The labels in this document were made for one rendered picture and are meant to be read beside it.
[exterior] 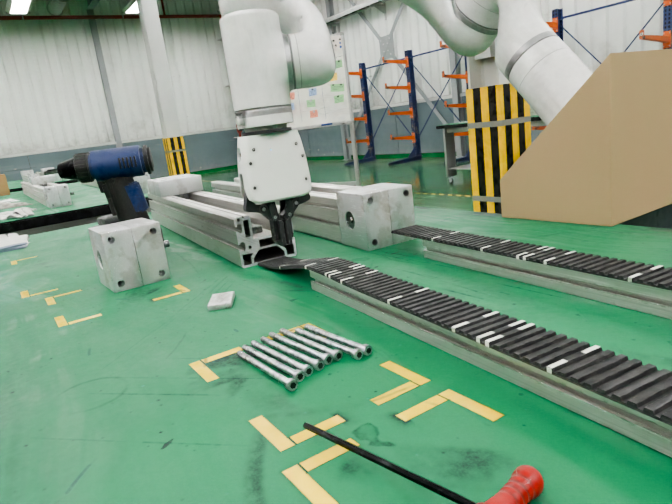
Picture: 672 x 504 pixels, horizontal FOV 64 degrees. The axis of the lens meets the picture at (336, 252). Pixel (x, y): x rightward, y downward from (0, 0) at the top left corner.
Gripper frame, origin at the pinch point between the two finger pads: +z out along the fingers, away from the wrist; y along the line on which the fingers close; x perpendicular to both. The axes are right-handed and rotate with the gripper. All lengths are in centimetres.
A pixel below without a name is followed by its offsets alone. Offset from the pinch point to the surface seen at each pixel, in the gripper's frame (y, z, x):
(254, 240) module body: -2.2, 1.9, 7.2
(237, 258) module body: -5.0, 4.6, 9.0
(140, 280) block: -20.4, 5.1, 11.9
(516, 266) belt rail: 16.9, 4.3, -31.1
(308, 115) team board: 269, -28, 533
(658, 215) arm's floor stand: 67, 9, -18
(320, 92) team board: 279, -52, 512
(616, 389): -3, 3, -57
